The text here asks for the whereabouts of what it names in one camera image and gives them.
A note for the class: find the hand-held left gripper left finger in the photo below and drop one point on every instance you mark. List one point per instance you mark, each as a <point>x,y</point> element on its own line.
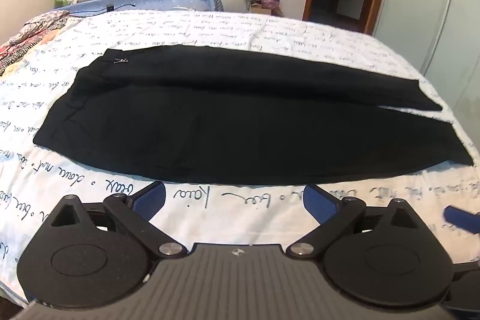
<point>148,198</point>

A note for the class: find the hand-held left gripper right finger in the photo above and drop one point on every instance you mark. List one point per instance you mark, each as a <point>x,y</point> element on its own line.
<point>318,202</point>

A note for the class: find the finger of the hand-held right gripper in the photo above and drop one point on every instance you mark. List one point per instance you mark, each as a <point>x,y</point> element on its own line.
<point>459,215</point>

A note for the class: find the black pants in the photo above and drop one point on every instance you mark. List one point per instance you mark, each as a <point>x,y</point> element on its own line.
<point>225,125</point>

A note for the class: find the white script print bed sheet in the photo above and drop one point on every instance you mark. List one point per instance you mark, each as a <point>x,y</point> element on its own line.
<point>262,31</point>

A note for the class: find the cardboard box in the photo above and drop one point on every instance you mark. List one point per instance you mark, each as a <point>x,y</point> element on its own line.
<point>262,9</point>

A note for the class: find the patterned blanket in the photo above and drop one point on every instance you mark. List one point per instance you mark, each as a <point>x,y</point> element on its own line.
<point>22,39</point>

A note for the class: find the purple bag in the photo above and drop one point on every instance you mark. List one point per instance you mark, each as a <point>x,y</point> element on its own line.
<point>270,1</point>

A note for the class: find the white wardrobe with flower decals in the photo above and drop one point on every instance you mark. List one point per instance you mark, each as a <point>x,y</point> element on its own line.
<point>412,5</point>

